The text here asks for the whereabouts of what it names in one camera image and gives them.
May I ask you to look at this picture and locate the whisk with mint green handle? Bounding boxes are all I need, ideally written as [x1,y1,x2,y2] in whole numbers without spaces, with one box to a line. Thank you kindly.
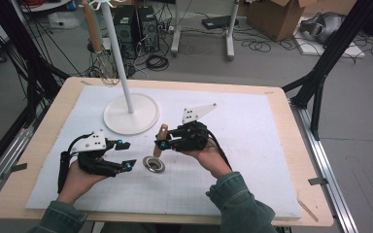
[90,3,121,87]

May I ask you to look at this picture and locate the loose black floor cables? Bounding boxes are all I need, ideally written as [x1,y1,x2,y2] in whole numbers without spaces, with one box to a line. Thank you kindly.
[236,27,303,54]

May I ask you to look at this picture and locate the hand-held gripper black cable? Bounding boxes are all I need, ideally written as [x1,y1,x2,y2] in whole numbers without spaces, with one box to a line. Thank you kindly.
[205,128,233,172]
[56,132,95,194]

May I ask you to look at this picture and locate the right hand-held gripper black cable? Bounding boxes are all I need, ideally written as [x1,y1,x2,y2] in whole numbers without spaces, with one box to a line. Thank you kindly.
[205,128,233,172]

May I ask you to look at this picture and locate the black computer tower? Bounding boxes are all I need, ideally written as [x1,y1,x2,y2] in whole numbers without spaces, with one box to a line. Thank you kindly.
[136,5,159,52]
[113,4,139,60]

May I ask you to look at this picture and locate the white metal floor frame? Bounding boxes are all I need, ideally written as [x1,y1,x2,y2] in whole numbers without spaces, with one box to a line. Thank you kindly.
[170,0,241,61]

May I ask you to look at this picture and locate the person's right hand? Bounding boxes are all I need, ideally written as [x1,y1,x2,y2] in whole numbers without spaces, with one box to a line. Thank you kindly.
[182,139,233,180]

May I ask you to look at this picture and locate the white power adapter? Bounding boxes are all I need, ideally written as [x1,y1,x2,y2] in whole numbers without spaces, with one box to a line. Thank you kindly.
[102,37,113,56]

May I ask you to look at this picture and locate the white grid mat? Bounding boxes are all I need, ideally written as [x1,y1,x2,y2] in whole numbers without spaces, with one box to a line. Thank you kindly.
[25,84,303,219]

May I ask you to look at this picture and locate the white hook rack stand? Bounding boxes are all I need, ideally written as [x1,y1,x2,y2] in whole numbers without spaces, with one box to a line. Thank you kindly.
[77,0,160,136]

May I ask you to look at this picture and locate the light wooden table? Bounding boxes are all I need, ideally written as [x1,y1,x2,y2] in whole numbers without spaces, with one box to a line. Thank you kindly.
[0,76,334,227]

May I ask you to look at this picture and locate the flat black device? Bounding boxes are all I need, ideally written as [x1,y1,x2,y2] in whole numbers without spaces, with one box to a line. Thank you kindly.
[201,15,240,31]

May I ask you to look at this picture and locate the grey helmet-like device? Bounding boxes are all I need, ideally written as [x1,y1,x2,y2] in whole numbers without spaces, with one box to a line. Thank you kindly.
[299,12,347,45]

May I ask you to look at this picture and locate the brown cardboard box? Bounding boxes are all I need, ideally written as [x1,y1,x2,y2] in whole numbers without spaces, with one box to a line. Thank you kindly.
[246,0,319,43]

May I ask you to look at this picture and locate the thin wooden stick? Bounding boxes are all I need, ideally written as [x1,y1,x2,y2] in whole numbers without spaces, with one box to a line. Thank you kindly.
[296,197,321,223]

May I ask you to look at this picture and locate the silver metal rail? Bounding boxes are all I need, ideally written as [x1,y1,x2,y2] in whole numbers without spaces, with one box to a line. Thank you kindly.
[0,122,35,212]
[290,103,359,233]

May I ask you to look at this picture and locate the small mesh strainer wooden handle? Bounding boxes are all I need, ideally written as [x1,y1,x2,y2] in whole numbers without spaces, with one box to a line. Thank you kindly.
[82,0,110,77]

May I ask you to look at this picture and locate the white foam board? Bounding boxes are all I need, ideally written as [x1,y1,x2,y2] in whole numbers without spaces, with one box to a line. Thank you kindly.
[292,31,367,59]

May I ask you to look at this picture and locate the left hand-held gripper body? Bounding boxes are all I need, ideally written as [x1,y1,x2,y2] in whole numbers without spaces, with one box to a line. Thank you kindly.
[69,129,124,178]

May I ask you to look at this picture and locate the left hand-held gripper black cable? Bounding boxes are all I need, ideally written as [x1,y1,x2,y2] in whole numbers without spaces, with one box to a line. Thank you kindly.
[56,132,95,194]

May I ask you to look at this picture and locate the grey metal bracket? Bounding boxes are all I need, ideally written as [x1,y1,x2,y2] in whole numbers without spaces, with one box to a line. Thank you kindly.
[0,162,29,181]
[308,177,330,186]

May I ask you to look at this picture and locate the round white side table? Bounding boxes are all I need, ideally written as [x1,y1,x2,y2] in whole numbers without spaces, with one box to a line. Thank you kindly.
[18,0,73,14]

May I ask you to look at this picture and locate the coiled black cable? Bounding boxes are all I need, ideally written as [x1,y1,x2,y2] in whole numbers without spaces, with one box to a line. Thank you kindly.
[146,53,170,73]

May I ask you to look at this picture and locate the person's left hand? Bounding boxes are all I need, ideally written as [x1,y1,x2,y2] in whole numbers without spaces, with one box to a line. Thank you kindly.
[56,160,107,206]

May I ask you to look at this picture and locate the clear plastic bag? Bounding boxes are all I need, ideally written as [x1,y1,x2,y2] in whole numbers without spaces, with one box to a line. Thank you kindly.
[48,12,81,30]

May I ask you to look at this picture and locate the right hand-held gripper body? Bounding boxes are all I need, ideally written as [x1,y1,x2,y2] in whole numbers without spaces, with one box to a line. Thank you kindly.
[167,103,219,153]

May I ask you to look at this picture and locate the black metal frame with cables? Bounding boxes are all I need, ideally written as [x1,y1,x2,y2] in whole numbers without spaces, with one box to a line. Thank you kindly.
[0,0,71,130]

